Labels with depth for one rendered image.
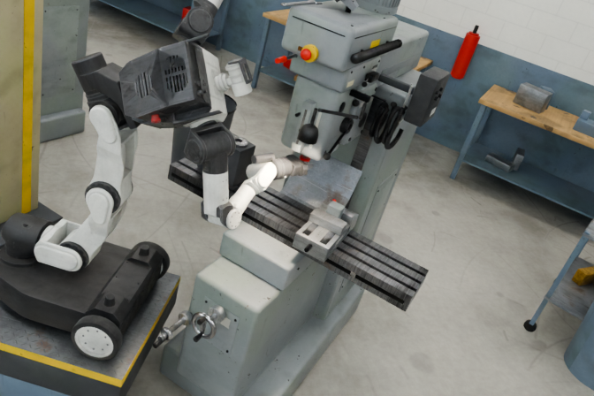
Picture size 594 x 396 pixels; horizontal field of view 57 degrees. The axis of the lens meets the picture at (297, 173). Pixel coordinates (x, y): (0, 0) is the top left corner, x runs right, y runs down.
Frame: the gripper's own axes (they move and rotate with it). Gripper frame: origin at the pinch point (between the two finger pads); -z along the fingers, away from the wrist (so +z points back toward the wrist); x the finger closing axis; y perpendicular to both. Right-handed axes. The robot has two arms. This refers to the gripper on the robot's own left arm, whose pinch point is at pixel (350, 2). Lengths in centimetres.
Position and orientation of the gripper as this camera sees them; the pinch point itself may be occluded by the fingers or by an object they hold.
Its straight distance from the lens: 211.1
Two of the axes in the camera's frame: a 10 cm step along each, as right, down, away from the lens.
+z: -6.8, -7.2, -1.2
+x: -2.7, 4.0, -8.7
